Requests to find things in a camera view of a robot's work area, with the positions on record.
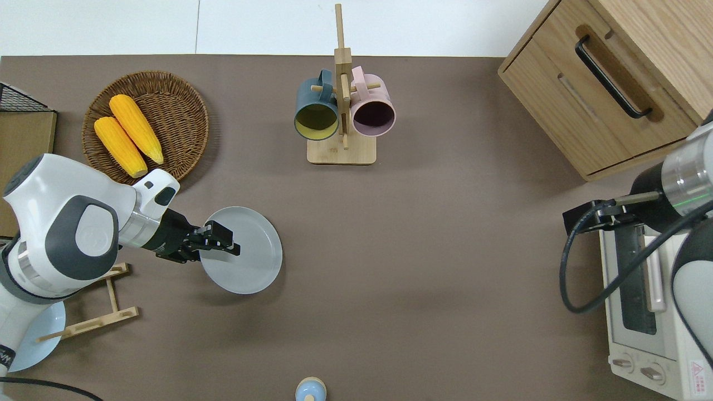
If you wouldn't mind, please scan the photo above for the gray plate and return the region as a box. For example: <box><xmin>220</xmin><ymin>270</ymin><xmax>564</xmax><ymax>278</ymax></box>
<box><xmin>199</xmin><ymin>206</ymin><xmax>283</xmax><ymax>295</ymax></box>

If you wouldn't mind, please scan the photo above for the wooden mug tree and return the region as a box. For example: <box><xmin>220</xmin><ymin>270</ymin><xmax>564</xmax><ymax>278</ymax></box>
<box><xmin>307</xmin><ymin>4</ymin><xmax>378</xmax><ymax>165</ymax></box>

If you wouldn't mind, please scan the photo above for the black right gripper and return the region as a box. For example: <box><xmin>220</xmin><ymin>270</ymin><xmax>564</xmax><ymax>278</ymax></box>
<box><xmin>563</xmin><ymin>199</ymin><xmax>641</xmax><ymax>237</ymax></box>

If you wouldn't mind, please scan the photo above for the light blue plate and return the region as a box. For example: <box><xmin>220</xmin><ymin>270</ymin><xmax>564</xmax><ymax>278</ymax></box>
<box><xmin>8</xmin><ymin>301</ymin><xmax>66</xmax><ymax>373</ymax></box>

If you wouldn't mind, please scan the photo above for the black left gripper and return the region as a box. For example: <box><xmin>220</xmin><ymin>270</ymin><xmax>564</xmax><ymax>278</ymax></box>
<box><xmin>146</xmin><ymin>209</ymin><xmax>241</xmax><ymax>263</ymax></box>

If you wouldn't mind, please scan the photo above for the pink mug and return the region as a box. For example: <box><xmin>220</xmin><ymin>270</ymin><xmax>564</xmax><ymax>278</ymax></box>
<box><xmin>350</xmin><ymin>66</ymin><xmax>397</xmax><ymax>138</ymax></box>

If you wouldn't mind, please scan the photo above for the black cabinet handle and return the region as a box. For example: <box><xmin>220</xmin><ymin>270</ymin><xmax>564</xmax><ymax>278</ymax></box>
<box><xmin>575</xmin><ymin>35</ymin><xmax>652</xmax><ymax>119</ymax></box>

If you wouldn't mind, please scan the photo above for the yellow corn cob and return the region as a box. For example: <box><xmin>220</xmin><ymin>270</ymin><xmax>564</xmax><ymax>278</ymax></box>
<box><xmin>109</xmin><ymin>94</ymin><xmax>164</xmax><ymax>165</ymax></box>
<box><xmin>94</xmin><ymin>116</ymin><xmax>148</xmax><ymax>179</ymax></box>

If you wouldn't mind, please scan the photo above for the dark blue mug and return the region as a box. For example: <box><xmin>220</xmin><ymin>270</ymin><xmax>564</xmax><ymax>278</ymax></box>
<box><xmin>294</xmin><ymin>69</ymin><xmax>340</xmax><ymax>141</ymax></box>

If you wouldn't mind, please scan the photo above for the black base cable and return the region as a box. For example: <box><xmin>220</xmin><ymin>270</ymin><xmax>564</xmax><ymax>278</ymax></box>
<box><xmin>0</xmin><ymin>377</ymin><xmax>104</xmax><ymax>401</ymax></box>

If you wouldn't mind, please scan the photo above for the small blue bell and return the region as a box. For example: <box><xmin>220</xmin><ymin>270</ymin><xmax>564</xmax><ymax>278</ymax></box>
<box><xmin>295</xmin><ymin>377</ymin><xmax>327</xmax><ymax>401</ymax></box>

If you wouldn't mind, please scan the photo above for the wooden plate rack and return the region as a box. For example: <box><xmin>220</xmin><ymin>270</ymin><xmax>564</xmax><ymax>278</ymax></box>
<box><xmin>36</xmin><ymin>263</ymin><xmax>140</xmax><ymax>342</ymax></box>

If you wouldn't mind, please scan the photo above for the wooden cabinet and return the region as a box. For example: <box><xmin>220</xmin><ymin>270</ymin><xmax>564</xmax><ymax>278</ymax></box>
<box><xmin>497</xmin><ymin>0</ymin><xmax>713</xmax><ymax>182</ymax></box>

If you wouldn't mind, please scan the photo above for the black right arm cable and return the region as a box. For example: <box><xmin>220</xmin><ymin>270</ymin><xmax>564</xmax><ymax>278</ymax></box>
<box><xmin>560</xmin><ymin>198</ymin><xmax>713</xmax><ymax>314</ymax></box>

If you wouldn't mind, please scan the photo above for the white toaster oven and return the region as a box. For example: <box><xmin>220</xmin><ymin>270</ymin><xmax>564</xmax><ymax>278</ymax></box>
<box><xmin>599</xmin><ymin>223</ymin><xmax>713</xmax><ymax>401</ymax></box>

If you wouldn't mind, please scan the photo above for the brown wicker basket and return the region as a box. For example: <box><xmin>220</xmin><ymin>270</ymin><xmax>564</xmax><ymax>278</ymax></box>
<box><xmin>82</xmin><ymin>71</ymin><xmax>209</xmax><ymax>184</ymax></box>

